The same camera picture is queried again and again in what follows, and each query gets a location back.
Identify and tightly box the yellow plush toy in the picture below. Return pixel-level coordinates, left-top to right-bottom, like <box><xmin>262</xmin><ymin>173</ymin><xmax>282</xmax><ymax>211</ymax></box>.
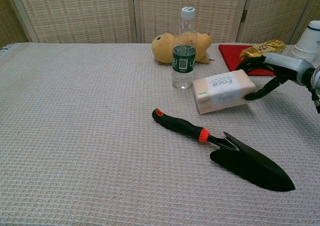
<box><xmin>151</xmin><ymin>32</ymin><xmax>213</xmax><ymax>66</ymax></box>

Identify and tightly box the red notebook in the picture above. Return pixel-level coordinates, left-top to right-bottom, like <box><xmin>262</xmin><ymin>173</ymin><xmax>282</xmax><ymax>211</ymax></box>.
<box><xmin>218</xmin><ymin>44</ymin><xmax>276</xmax><ymax>77</ymax></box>

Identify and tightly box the black garden trowel orange collar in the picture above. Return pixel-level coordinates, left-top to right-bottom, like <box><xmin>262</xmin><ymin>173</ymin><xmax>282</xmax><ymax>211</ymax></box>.
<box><xmin>151</xmin><ymin>108</ymin><xmax>296</xmax><ymax>192</ymax></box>

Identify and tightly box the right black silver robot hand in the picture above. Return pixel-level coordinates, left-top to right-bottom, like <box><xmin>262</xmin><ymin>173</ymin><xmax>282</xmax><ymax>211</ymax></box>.
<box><xmin>234</xmin><ymin>52</ymin><xmax>315</xmax><ymax>101</ymax></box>

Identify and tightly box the beige woven tablecloth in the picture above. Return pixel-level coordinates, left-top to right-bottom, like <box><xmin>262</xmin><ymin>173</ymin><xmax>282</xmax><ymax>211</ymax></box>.
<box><xmin>0</xmin><ymin>42</ymin><xmax>320</xmax><ymax>226</ymax></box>

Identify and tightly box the stack of white paper cups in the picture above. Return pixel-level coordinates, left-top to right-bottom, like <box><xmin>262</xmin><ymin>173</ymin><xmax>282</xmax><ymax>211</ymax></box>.
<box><xmin>291</xmin><ymin>20</ymin><xmax>320</xmax><ymax>64</ymax></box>

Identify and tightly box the white tissue pack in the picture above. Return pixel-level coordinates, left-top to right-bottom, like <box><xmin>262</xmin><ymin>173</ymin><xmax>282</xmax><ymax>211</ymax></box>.
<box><xmin>192</xmin><ymin>69</ymin><xmax>257</xmax><ymax>115</ymax></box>

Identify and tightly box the clear plastic water bottle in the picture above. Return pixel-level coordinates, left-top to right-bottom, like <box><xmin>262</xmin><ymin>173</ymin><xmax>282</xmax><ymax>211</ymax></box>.
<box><xmin>171</xmin><ymin>7</ymin><xmax>197</xmax><ymax>90</ymax></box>

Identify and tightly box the gold snack pack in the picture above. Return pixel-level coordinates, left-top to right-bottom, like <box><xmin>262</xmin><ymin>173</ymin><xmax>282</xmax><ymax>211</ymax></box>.
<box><xmin>239</xmin><ymin>40</ymin><xmax>287</xmax><ymax>61</ymax></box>

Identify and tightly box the woven folding screen panel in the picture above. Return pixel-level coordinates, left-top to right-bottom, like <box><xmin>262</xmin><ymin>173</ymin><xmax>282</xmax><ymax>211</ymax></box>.
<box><xmin>236</xmin><ymin>0</ymin><xmax>317</xmax><ymax>45</ymax></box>
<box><xmin>0</xmin><ymin>0</ymin><xmax>28</xmax><ymax>49</ymax></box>
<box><xmin>4</xmin><ymin>0</ymin><xmax>138</xmax><ymax>44</ymax></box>
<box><xmin>132</xmin><ymin>0</ymin><xmax>250</xmax><ymax>44</ymax></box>
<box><xmin>291</xmin><ymin>0</ymin><xmax>320</xmax><ymax>45</ymax></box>

